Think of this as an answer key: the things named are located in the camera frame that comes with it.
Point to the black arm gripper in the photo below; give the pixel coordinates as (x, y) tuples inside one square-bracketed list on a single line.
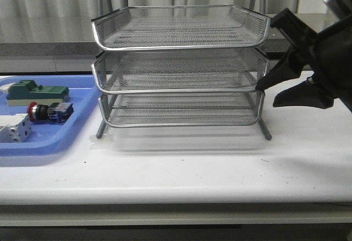
[(328, 53)]

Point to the grey stone counter ledge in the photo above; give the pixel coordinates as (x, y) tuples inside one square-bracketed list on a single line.
[(47, 45)]

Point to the blue plastic tray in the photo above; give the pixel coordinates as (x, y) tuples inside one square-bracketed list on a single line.
[(47, 137)]

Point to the red emergency stop button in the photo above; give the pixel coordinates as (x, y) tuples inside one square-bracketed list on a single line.
[(56, 112)]

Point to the white terminal block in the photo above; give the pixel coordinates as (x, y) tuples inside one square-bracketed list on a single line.
[(15, 128)]

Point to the green and beige switch block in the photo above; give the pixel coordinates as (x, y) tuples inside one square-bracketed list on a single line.
[(24, 92)]

